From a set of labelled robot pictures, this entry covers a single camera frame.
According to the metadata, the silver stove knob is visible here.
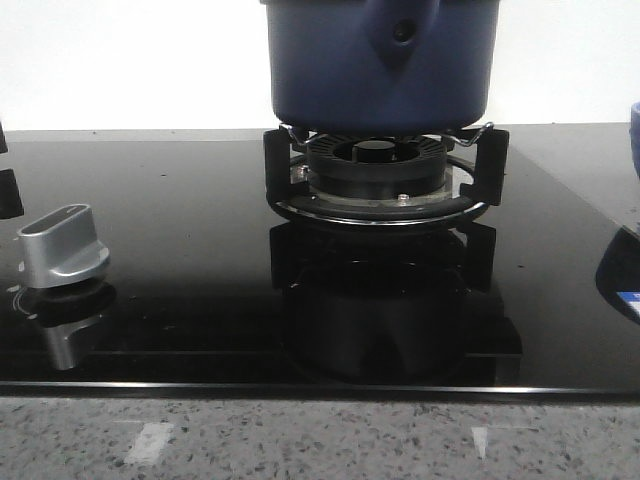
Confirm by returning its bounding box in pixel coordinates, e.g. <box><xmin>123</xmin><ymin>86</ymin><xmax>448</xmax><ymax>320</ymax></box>
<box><xmin>18</xmin><ymin>204</ymin><xmax>110</xmax><ymax>289</ymax></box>

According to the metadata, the black left burner grate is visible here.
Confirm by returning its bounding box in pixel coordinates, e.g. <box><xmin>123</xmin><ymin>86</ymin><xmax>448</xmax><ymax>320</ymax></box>
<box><xmin>0</xmin><ymin>121</ymin><xmax>25</xmax><ymax>220</ymax></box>

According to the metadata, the black glass stove top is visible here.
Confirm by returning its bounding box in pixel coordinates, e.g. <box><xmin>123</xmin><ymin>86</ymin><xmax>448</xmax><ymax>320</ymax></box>
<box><xmin>1</xmin><ymin>131</ymin><xmax>639</xmax><ymax>400</ymax></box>

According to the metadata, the black pot support grate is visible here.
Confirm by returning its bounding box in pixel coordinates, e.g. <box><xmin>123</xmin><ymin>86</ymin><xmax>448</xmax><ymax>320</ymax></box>
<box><xmin>263</xmin><ymin>123</ymin><xmax>510</xmax><ymax>230</ymax></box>

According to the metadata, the blue bowl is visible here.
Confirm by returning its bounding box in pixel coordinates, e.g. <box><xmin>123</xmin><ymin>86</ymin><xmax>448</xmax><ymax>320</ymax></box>
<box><xmin>629</xmin><ymin>101</ymin><xmax>640</xmax><ymax>177</ymax></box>

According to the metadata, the black gas burner head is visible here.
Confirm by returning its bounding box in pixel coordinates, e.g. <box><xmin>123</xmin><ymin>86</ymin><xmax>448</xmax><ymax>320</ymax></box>
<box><xmin>307</xmin><ymin>135</ymin><xmax>447</xmax><ymax>200</ymax></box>

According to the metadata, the blue cooking pot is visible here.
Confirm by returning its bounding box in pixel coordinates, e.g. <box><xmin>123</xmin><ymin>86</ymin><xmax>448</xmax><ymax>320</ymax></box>
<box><xmin>263</xmin><ymin>0</ymin><xmax>500</xmax><ymax>135</ymax></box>

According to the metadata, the blue white stove label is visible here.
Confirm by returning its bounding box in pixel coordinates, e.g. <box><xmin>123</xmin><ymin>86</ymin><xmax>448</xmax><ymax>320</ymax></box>
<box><xmin>617</xmin><ymin>291</ymin><xmax>640</xmax><ymax>323</ymax></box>

